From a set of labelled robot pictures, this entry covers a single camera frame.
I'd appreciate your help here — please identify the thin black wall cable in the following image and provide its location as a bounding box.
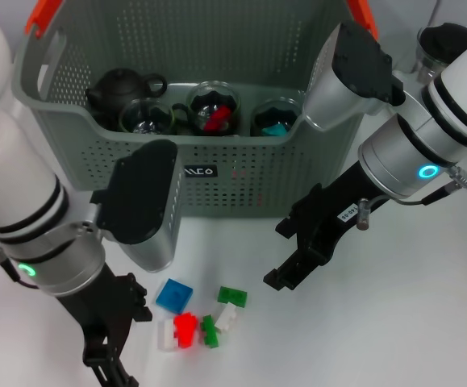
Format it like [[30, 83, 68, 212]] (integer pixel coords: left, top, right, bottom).
[[426, 0, 442, 27]]

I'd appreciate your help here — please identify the glass pitcher with black lid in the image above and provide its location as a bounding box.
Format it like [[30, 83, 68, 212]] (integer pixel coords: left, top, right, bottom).
[[386, 23, 467, 85]]

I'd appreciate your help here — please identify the orange-red sloped building brick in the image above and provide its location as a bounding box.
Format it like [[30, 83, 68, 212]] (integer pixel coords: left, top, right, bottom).
[[174, 313, 199, 347]]

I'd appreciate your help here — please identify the blue building brick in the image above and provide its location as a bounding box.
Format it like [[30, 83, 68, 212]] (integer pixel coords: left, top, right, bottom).
[[155, 277, 194, 315]]

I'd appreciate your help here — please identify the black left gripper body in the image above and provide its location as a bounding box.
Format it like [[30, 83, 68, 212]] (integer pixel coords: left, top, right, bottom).
[[57, 266, 137, 358]]

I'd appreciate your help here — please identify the grey-green perforated storage bin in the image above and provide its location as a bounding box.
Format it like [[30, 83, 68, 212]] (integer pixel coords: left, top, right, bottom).
[[10, 0, 382, 221]]

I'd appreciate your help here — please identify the green stepped building brick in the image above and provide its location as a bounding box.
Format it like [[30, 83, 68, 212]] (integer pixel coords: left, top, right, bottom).
[[200, 314, 221, 347]]

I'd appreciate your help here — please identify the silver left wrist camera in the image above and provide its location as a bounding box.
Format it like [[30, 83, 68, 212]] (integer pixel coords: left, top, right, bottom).
[[90, 139, 184, 273]]

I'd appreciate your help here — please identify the teal building brick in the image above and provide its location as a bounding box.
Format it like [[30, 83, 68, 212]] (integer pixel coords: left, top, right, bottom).
[[261, 123, 290, 137]]

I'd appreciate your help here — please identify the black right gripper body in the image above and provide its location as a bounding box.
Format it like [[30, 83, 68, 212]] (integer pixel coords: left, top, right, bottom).
[[291, 164, 390, 265]]

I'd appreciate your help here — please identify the orange bin handle clip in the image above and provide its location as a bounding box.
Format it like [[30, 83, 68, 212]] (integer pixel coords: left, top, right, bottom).
[[23, 0, 63, 40], [345, 0, 379, 41]]

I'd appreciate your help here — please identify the white and red building brick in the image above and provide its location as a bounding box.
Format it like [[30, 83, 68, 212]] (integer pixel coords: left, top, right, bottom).
[[158, 318, 180, 351]]

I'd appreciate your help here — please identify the right gripper cable with plug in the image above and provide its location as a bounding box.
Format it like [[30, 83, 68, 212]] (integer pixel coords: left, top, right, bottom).
[[356, 164, 467, 231]]

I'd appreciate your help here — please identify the black clay teapot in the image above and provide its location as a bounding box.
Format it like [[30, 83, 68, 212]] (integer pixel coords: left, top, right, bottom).
[[85, 69, 169, 122]]

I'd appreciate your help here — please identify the red curved building brick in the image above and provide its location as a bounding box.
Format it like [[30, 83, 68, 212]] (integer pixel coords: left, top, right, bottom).
[[204, 105, 234, 132]]

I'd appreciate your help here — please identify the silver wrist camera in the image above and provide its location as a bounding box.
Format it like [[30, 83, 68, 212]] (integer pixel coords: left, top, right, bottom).
[[302, 22, 404, 132], [90, 139, 184, 273]]

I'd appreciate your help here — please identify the glass teacup with black holder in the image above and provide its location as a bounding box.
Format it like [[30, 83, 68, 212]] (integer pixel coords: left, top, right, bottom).
[[250, 98, 302, 138], [119, 98, 177, 136], [171, 80, 243, 137]]

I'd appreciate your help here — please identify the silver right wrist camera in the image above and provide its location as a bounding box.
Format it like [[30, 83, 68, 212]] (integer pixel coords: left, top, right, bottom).
[[302, 22, 404, 132]]

